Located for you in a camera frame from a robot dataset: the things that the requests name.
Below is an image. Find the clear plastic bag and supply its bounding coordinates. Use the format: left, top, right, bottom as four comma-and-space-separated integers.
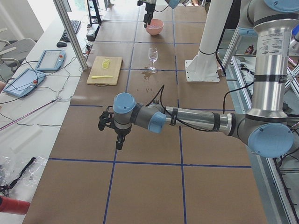
0, 156, 48, 190

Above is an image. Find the black keyboard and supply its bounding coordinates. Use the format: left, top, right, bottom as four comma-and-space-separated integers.
59, 20, 82, 43

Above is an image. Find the yellow plastic knife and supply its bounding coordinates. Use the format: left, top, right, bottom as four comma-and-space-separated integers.
91, 75, 113, 79

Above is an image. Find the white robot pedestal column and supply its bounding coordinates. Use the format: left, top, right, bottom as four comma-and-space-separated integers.
185, 0, 233, 82

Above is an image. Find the clear wine glass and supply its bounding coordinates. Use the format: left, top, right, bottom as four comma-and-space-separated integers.
148, 48, 158, 73

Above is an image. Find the blue teach pendant near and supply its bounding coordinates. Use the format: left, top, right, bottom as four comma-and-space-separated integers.
3, 69, 46, 98

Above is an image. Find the grey office chair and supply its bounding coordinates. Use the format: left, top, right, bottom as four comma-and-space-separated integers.
0, 38, 36, 72

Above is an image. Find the bamboo cutting board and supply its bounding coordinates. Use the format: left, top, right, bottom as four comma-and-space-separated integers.
86, 56, 122, 85

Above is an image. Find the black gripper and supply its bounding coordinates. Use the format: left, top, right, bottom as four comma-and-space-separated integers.
143, 0, 156, 28
114, 127, 131, 150

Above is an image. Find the blue teach pendant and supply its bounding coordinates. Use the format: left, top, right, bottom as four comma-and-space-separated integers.
36, 50, 65, 72
3, 69, 46, 98

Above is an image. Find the aluminium frame post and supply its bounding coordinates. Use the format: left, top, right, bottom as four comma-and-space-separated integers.
53, 0, 88, 71

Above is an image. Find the black strap tool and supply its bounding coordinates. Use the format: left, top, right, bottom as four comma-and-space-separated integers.
0, 157, 36, 197

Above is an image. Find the black computer box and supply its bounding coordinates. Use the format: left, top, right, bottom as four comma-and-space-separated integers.
86, 24, 100, 42

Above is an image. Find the pink bowl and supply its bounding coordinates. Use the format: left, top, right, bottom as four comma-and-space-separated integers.
146, 19, 164, 35

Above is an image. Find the blue teach pendant far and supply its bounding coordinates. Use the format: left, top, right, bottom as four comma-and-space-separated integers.
36, 50, 65, 72

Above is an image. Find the pink thin rod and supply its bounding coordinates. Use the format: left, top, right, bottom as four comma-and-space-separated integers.
0, 98, 60, 131

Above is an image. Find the red cylinder bottle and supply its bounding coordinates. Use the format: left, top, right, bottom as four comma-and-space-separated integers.
0, 196, 30, 215

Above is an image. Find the black computer mouse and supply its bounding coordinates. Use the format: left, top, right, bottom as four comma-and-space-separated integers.
56, 41, 67, 48

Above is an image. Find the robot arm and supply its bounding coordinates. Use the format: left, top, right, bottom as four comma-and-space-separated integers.
111, 0, 299, 158

